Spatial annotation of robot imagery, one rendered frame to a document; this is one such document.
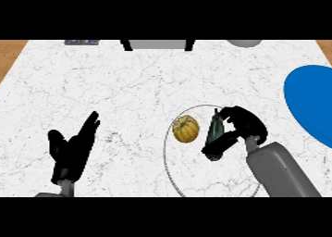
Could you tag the grey appliance with black legs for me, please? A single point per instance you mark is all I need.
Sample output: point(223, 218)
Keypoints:
point(157, 44)

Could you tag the grey round object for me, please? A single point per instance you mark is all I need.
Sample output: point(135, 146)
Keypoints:
point(244, 43)

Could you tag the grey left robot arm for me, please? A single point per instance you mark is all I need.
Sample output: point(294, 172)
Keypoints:
point(66, 189)

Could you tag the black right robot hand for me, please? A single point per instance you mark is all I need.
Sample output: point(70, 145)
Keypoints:
point(250, 123)

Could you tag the dark blue flat object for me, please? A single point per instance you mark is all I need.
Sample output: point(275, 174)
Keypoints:
point(82, 42)

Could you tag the yellow orange pumpkin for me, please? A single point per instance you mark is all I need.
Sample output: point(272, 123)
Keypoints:
point(186, 129)

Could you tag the blue plate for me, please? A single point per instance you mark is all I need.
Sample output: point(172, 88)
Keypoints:
point(316, 98)

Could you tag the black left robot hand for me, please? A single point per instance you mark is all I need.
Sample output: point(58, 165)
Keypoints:
point(70, 154)

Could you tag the round white marble placemat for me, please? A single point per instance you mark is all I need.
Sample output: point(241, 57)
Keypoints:
point(194, 168)

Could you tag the dark green eggplant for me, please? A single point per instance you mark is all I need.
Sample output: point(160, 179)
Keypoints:
point(215, 129)

